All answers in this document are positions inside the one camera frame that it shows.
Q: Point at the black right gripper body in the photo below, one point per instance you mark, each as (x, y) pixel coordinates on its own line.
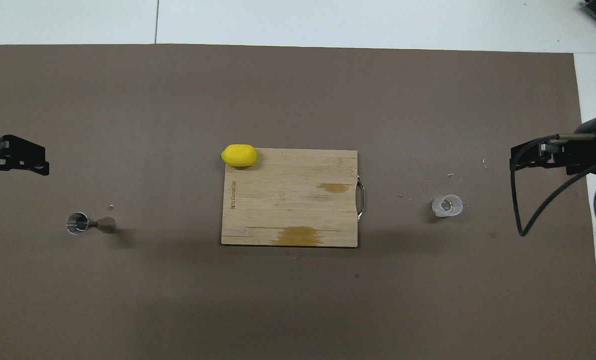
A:
(585, 155)

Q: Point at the steel double jigger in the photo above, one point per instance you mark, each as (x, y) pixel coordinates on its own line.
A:
(77, 223)

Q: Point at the clear plastic cup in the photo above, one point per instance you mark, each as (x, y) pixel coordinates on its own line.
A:
(447, 206)

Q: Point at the yellow lemon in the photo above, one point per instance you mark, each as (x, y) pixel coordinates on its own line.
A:
(239, 155)

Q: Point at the wooden cutting board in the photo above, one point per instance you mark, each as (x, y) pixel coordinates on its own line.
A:
(287, 200)

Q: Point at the brown table mat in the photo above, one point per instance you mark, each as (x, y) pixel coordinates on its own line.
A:
(298, 300)

